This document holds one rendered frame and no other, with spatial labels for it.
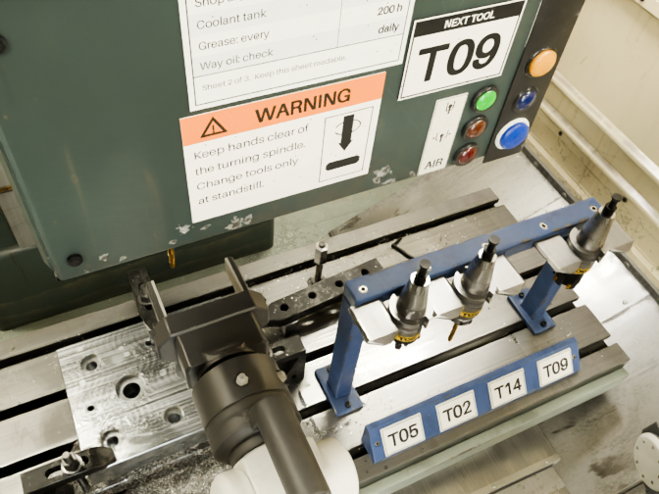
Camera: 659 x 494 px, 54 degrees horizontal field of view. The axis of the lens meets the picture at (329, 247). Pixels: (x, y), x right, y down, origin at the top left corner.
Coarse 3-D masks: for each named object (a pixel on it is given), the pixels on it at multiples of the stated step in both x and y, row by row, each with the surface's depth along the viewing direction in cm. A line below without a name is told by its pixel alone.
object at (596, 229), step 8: (600, 208) 98; (592, 216) 100; (600, 216) 98; (584, 224) 101; (592, 224) 99; (600, 224) 98; (608, 224) 98; (584, 232) 101; (592, 232) 100; (600, 232) 99; (608, 232) 100; (584, 240) 101; (592, 240) 100; (600, 240) 100; (584, 248) 102; (592, 248) 101; (600, 248) 102
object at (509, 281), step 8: (496, 256) 101; (504, 256) 101; (496, 264) 100; (504, 264) 100; (496, 272) 99; (504, 272) 99; (512, 272) 99; (496, 280) 98; (504, 280) 98; (512, 280) 98; (520, 280) 98; (496, 288) 97; (504, 288) 97; (512, 288) 97; (520, 288) 97
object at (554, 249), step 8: (544, 240) 103; (552, 240) 104; (560, 240) 104; (536, 248) 103; (544, 248) 102; (552, 248) 103; (560, 248) 103; (568, 248) 103; (544, 256) 102; (552, 256) 102; (560, 256) 102; (568, 256) 102; (576, 256) 102; (552, 264) 101; (560, 264) 101; (568, 264) 101; (576, 264) 101; (568, 272) 100
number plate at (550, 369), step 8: (560, 352) 121; (568, 352) 122; (544, 360) 120; (552, 360) 121; (560, 360) 122; (568, 360) 122; (544, 368) 120; (552, 368) 121; (560, 368) 122; (568, 368) 123; (544, 376) 121; (552, 376) 121; (560, 376) 122; (544, 384) 121
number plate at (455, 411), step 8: (472, 392) 115; (448, 400) 113; (456, 400) 114; (464, 400) 114; (472, 400) 115; (440, 408) 113; (448, 408) 113; (456, 408) 114; (464, 408) 115; (472, 408) 115; (440, 416) 113; (448, 416) 114; (456, 416) 114; (464, 416) 115; (472, 416) 116; (440, 424) 113; (448, 424) 114; (456, 424) 115
